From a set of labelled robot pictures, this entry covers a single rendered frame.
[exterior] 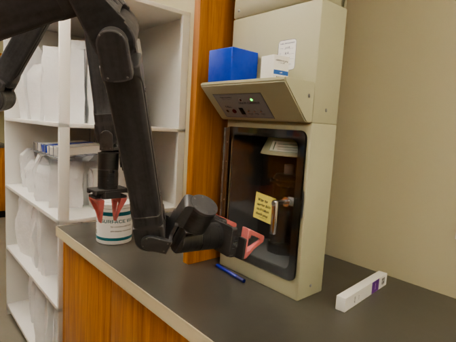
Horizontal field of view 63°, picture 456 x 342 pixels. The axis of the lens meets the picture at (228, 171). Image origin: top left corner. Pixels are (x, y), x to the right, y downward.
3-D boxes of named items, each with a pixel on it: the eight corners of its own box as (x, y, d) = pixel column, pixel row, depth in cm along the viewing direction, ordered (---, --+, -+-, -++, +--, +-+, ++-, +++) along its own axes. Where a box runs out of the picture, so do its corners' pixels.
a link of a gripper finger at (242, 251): (251, 218, 89) (220, 220, 83) (273, 226, 83) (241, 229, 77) (246, 245, 90) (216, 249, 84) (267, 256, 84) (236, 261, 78)
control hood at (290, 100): (227, 119, 118) (229, 87, 117) (313, 123, 94) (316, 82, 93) (197, 117, 110) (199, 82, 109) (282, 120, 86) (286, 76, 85)
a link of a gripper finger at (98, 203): (121, 222, 109) (121, 191, 108) (97, 226, 105) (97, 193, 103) (111, 218, 114) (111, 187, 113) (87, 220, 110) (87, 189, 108)
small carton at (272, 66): (274, 83, 99) (276, 59, 98) (288, 81, 95) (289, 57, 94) (259, 80, 96) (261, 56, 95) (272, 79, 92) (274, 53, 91)
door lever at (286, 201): (288, 233, 100) (280, 230, 102) (290, 197, 98) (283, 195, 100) (274, 235, 96) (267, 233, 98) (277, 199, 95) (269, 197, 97)
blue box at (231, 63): (233, 86, 114) (235, 55, 113) (256, 85, 107) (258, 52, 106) (207, 82, 107) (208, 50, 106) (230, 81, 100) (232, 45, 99)
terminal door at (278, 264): (220, 250, 122) (228, 125, 117) (295, 282, 99) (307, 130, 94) (218, 250, 121) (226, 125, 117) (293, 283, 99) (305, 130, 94)
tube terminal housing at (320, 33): (270, 250, 140) (286, 36, 131) (348, 279, 116) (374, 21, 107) (218, 263, 123) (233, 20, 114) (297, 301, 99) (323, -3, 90)
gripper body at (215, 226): (211, 214, 87) (184, 215, 83) (239, 227, 80) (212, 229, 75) (207, 241, 88) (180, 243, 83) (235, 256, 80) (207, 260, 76)
